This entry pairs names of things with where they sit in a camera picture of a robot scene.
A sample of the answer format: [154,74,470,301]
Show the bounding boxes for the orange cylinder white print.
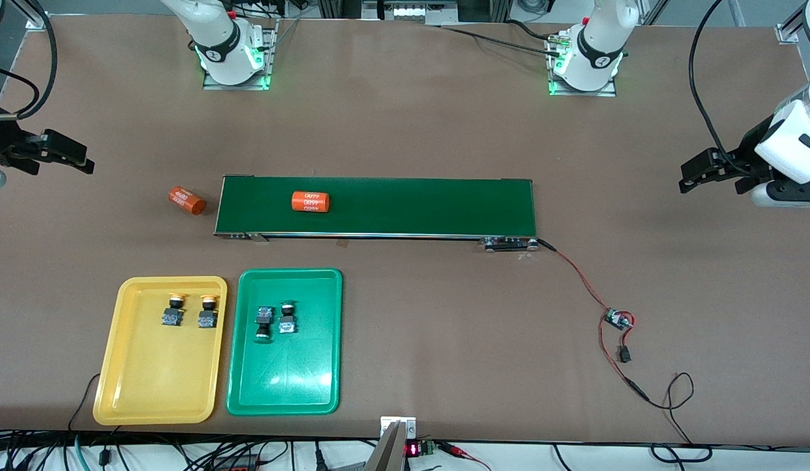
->
[291,190,332,213]
[167,186,207,217]

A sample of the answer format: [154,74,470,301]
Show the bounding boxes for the green plastic tray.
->
[226,268,344,417]

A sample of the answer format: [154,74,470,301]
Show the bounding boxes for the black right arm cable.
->
[0,0,58,122]

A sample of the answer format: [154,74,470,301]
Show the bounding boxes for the white equipment box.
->
[362,0,458,26]

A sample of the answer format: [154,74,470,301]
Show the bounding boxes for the small metal bracket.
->
[380,416,417,438]

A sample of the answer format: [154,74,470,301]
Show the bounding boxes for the thin black looped cable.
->
[627,372,714,464]

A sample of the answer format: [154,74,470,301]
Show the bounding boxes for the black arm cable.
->
[0,0,58,122]
[688,0,766,179]

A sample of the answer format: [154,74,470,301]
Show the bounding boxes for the grey camera mount bar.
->
[364,421,406,471]

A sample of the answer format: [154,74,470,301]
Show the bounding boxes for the yellow plastic tray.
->
[92,276,228,427]

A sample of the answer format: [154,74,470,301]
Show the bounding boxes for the black cable at table edge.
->
[68,373,121,432]

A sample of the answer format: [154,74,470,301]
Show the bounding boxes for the black cable on table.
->
[438,18,563,52]

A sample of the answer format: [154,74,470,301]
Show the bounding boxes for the yellow mushroom push button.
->
[160,294,187,328]
[197,294,220,330]

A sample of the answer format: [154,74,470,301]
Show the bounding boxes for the green belt conveyor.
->
[213,175,540,253]

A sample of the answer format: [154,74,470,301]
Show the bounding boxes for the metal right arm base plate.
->
[203,18,278,91]

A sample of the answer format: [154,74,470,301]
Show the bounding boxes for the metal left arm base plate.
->
[549,77,617,97]

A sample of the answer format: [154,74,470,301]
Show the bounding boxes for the red clip lead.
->
[438,442,491,471]

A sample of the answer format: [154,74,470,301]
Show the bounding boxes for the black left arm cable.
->
[688,0,766,179]

